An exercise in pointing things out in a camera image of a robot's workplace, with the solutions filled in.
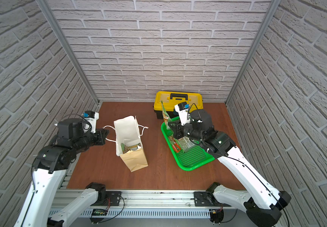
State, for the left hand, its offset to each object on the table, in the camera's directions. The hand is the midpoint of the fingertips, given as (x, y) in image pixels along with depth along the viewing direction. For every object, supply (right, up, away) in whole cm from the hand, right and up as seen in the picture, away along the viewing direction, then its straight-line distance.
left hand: (106, 127), depth 66 cm
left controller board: (-8, -45, +7) cm, 46 cm away
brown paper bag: (+2, -13, +28) cm, 31 cm away
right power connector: (+54, -46, +4) cm, 71 cm away
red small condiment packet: (+35, -14, +22) cm, 44 cm away
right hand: (+31, +2, -2) cm, 31 cm away
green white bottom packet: (+41, -13, +26) cm, 51 cm away
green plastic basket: (+44, -22, +22) cm, 54 cm away
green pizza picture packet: (+4, -14, +15) cm, 21 cm away
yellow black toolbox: (+31, +17, +32) cm, 48 cm away
